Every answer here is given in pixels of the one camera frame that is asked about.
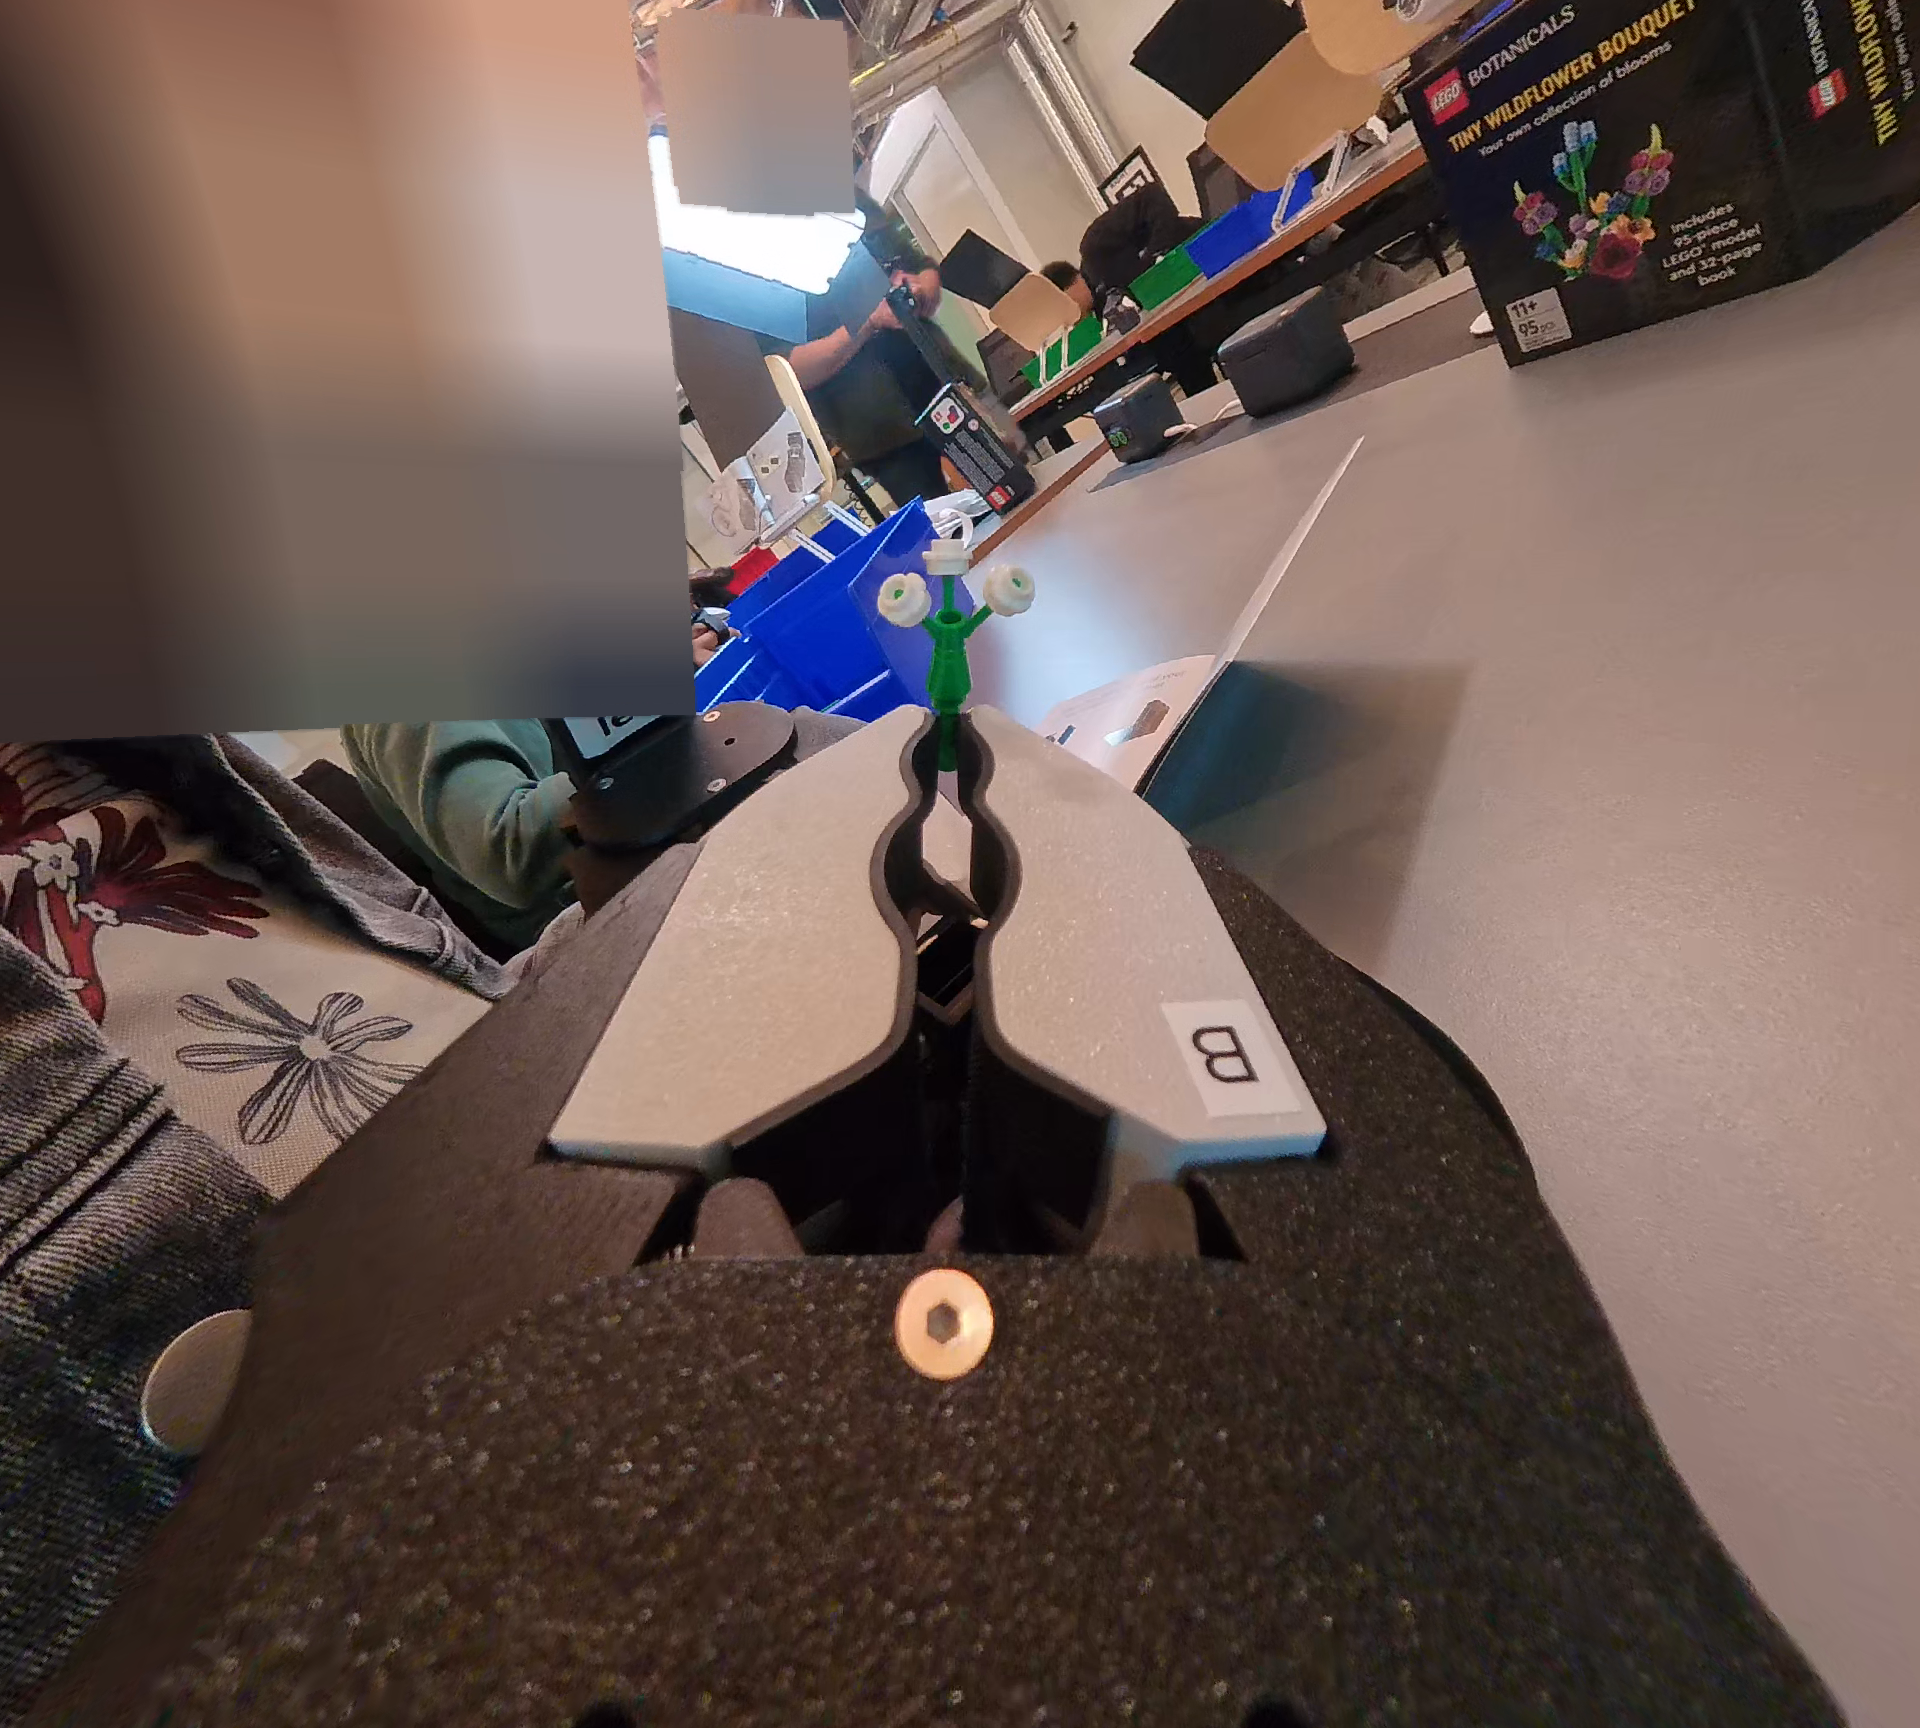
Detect studio light panel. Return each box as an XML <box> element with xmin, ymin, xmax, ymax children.
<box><xmin>660</xmin><ymin>211</ymin><xmax>902</xmax><ymax>350</ymax></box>

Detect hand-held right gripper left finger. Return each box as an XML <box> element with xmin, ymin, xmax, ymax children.
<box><xmin>545</xmin><ymin>701</ymin><xmax>928</xmax><ymax>1156</ymax></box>

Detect white instruction booklet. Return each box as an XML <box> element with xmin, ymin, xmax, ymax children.
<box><xmin>1033</xmin><ymin>438</ymin><xmax>1368</xmax><ymax>799</ymax></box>

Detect green lego stem white flowers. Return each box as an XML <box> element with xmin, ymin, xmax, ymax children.
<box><xmin>873</xmin><ymin>524</ymin><xmax>1040</xmax><ymax>770</ymax></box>

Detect large blue plastic bin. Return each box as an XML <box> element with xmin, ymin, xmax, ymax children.
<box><xmin>691</xmin><ymin>497</ymin><xmax>978</xmax><ymax>726</ymax></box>

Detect person's denim jacket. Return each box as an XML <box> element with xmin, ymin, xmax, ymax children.
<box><xmin>0</xmin><ymin>729</ymin><xmax>520</xmax><ymax>1728</ymax></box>

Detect person's floral shirt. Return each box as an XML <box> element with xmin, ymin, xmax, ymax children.
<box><xmin>0</xmin><ymin>737</ymin><xmax>504</xmax><ymax>1160</ymax></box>

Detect open booklet with pictures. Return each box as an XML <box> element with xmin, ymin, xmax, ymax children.
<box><xmin>708</xmin><ymin>412</ymin><xmax>829</xmax><ymax>542</ymax></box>

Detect narrow black lego box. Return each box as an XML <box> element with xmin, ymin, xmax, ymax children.
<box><xmin>917</xmin><ymin>383</ymin><xmax>1038</xmax><ymax>516</ymax></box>

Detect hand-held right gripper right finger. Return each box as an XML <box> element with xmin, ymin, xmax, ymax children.
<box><xmin>971</xmin><ymin>703</ymin><xmax>1331</xmax><ymax>1169</ymax></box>

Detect black lego set box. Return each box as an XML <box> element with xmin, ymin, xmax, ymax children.
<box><xmin>1406</xmin><ymin>0</ymin><xmax>1920</xmax><ymax>367</ymax></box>

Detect black device green ring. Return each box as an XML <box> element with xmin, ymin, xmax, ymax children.
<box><xmin>1092</xmin><ymin>373</ymin><xmax>1187</xmax><ymax>463</ymax></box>

